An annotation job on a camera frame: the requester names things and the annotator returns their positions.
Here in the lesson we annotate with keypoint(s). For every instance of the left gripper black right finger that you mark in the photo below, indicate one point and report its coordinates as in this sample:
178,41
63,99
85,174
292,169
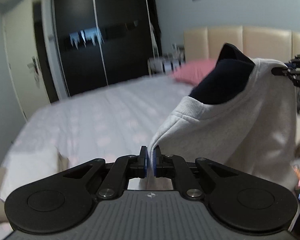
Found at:
239,201

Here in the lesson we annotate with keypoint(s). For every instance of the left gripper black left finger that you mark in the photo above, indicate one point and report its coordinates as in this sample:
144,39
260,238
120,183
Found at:
66,199

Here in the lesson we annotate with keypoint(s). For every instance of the light grey sweatshirt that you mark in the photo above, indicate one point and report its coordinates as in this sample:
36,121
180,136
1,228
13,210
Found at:
240,115

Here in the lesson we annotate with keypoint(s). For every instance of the beige padded headboard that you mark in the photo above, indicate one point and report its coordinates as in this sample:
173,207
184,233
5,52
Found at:
269,43

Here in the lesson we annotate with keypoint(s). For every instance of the white folded garment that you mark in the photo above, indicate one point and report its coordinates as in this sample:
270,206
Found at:
26,167

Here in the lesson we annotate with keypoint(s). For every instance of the polka dot bed sheet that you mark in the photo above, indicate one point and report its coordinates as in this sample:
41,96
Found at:
104,123

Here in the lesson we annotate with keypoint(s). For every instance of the pink pillow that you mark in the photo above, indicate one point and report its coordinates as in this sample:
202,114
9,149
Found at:
193,72

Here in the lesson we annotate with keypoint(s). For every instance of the white bedside table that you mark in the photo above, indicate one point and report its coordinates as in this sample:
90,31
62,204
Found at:
167,63

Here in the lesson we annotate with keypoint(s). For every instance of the black sliding wardrobe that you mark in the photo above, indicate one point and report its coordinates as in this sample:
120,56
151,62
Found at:
102,42

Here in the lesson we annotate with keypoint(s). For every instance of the white room door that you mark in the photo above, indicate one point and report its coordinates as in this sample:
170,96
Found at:
22,57

